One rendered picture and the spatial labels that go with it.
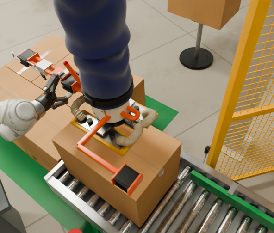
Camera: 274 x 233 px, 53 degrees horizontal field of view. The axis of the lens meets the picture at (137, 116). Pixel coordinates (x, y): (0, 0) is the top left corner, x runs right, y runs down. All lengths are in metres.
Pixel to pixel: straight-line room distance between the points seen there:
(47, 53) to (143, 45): 1.32
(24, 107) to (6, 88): 1.55
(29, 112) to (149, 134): 0.68
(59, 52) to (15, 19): 1.98
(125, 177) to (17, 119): 0.45
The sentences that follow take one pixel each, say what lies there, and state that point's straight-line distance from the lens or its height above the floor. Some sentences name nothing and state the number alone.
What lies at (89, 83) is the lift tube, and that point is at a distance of 1.08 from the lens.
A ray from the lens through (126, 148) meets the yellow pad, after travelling 1.26.
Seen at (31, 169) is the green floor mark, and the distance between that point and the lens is 2.72.
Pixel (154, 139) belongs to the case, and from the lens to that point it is 1.50.
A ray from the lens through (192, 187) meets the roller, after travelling 1.82.
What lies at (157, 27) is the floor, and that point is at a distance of 3.96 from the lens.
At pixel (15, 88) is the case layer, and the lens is 2.63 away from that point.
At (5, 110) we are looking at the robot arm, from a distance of 1.16.
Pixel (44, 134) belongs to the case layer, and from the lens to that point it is 2.18.
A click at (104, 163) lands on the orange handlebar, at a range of 1.10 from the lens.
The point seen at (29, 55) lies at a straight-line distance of 1.65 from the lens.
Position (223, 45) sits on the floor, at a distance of 3.71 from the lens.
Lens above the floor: 2.20
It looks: 51 degrees down
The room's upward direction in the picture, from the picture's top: 5 degrees counter-clockwise
